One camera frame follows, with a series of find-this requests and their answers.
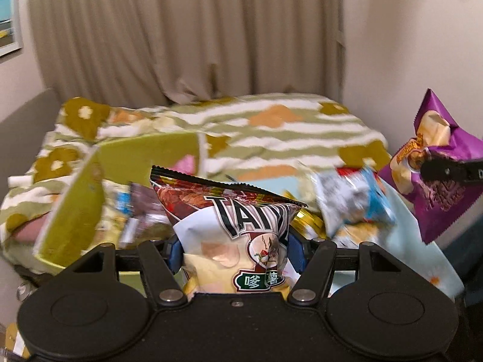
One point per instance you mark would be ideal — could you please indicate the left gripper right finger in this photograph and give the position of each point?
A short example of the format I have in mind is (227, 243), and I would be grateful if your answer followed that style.
(317, 260)

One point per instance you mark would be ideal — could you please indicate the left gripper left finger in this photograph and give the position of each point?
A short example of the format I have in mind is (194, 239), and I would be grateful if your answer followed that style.
(160, 286)

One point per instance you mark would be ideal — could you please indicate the purple snack bag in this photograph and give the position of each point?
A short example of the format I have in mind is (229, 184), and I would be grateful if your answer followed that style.
(443, 209)

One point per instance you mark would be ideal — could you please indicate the red white Tato chips bag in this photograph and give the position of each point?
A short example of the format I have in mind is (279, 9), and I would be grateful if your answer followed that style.
(234, 236)

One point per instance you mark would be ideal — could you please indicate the white blue snack bag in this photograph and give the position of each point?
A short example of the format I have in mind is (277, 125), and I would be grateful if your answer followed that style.
(353, 205)

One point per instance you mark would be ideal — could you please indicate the dark brown snack packet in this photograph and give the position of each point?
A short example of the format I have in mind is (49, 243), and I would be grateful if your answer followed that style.
(147, 218)

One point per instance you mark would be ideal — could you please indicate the gold foil snack bag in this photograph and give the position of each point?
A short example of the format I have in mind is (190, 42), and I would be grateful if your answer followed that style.
(309, 223)

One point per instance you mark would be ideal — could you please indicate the green storage box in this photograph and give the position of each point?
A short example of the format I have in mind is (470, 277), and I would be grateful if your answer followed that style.
(96, 205)

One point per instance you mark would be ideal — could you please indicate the floral striped duvet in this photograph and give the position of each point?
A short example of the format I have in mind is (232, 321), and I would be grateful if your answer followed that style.
(248, 138)

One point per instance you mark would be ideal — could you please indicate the grey headboard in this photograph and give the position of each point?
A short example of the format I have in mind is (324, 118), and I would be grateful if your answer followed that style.
(22, 134)

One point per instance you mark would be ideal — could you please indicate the beige curtain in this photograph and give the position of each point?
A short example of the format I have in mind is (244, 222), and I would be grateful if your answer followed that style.
(139, 53)

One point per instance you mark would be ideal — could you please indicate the framed houses picture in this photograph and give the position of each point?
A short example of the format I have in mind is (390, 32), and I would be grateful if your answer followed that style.
(10, 27)

